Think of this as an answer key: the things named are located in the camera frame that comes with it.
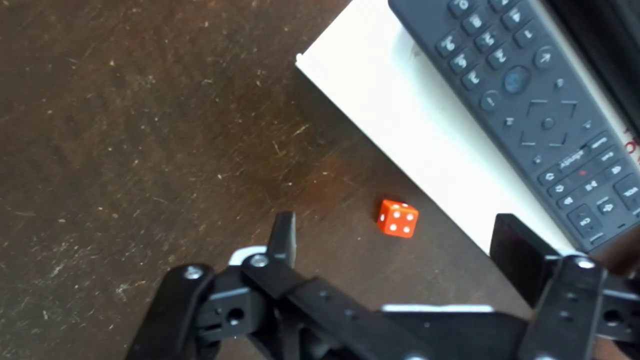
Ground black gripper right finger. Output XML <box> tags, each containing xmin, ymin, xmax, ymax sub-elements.
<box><xmin>487</xmin><ymin>213</ymin><xmax>640</xmax><ymax>360</ymax></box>

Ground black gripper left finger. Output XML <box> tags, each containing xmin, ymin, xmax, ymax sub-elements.
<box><xmin>124</xmin><ymin>210</ymin><xmax>315</xmax><ymax>360</ymax></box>

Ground orange dice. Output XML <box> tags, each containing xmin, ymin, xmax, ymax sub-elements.
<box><xmin>375</xmin><ymin>196</ymin><xmax>422</xmax><ymax>241</ymax></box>

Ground grey remote control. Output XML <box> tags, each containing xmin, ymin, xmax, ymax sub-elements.
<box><xmin>385</xmin><ymin>0</ymin><xmax>640</xmax><ymax>254</ymax></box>

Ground long black remote control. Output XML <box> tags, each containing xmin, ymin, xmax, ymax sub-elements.
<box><xmin>544</xmin><ymin>0</ymin><xmax>640</xmax><ymax>131</ymax></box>

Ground white notepad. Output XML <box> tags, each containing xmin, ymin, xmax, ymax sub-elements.
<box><xmin>294</xmin><ymin>0</ymin><xmax>640</xmax><ymax>261</ymax></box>

